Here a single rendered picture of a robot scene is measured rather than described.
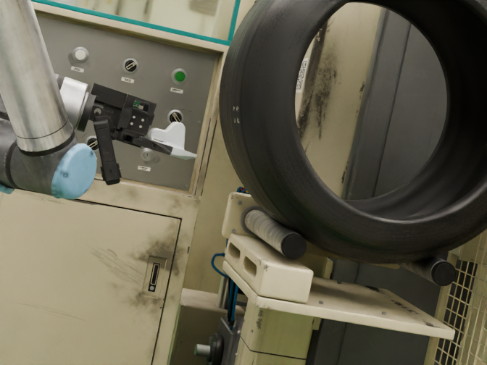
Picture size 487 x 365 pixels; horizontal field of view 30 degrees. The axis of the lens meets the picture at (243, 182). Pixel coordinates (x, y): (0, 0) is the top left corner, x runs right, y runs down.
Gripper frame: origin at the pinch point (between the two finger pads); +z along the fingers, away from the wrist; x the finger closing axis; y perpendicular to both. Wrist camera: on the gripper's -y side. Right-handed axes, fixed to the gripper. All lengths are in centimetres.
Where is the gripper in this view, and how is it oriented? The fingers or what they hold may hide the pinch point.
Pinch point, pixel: (188, 158)
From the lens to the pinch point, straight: 161.1
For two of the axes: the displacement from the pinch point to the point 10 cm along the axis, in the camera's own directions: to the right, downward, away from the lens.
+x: -1.8, -0.9, 9.8
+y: 3.2, -9.5, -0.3
